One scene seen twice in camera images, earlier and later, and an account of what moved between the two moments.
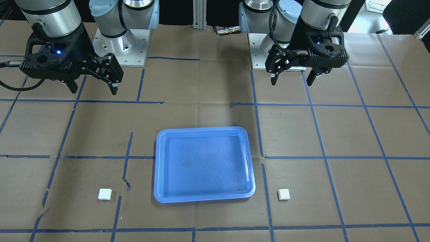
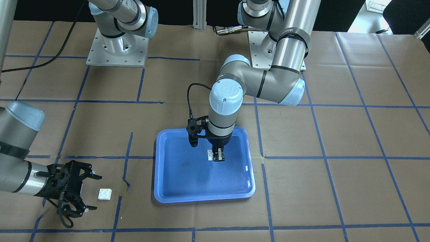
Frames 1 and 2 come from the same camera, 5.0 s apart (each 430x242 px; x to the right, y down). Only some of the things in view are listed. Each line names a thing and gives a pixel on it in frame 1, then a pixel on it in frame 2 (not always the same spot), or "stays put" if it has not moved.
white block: x=104 y=194 stays put
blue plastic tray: x=203 y=164 stays put
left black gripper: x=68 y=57 to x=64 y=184
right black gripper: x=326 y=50 to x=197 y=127
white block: x=283 y=194 to x=210 y=154
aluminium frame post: x=199 y=7 stays put
